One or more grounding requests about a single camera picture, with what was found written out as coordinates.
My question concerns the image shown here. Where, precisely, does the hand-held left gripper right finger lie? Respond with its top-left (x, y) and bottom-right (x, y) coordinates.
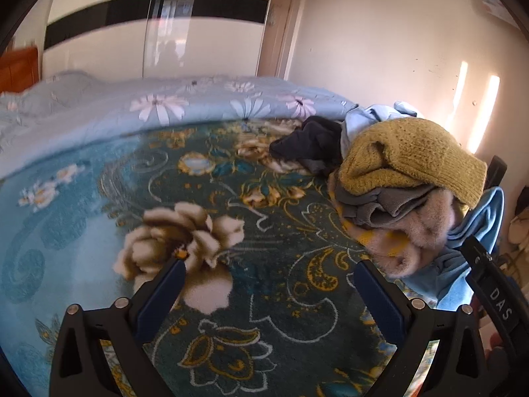
top-left (353, 258), bottom-right (490, 397)

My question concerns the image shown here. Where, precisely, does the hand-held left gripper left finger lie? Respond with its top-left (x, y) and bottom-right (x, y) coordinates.
top-left (50, 256), bottom-right (186, 397)

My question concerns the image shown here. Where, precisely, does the mustard knit sweater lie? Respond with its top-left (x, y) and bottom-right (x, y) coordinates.
top-left (338, 118), bottom-right (488, 209)

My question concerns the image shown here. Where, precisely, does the pink fuzzy garment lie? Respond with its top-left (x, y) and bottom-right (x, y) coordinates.
top-left (343, 194), bottom-right (469, 280)

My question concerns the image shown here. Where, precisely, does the light blue garment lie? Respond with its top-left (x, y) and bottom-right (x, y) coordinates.
top-left (341, 101), bottom-right (505, 311)

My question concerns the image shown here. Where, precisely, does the grey garment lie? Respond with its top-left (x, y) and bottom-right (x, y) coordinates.
top-left (334, 174), bottom-right (439, 230)

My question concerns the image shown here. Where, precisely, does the teal floral plush blanket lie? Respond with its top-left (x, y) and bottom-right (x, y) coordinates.
top-left (0, 118), bottom-right (439, 397)

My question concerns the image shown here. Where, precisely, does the black object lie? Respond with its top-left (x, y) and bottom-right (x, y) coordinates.
top-left (485, 155), bottom-right (508, 193)

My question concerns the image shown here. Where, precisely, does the dark navy garment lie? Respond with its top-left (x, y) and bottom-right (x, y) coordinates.
top-left (269, 116), bottom-right (346, 174)

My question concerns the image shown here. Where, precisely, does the light blue floral quilt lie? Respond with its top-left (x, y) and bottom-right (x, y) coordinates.
top-left (0, 70), bottom-right (360, 178)

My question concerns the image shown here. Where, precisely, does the white wardrobe with black stripe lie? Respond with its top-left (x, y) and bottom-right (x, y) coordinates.
top-left (39, 0), bottom-right (277, 81)

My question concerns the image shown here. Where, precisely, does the wooden headboard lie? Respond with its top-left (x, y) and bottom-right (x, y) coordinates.
top-left (0, 46), bottom-right (40, 94)

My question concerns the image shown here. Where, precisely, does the pale door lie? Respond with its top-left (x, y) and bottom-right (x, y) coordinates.
top-left (258, 0), bottom-right (302, 79)

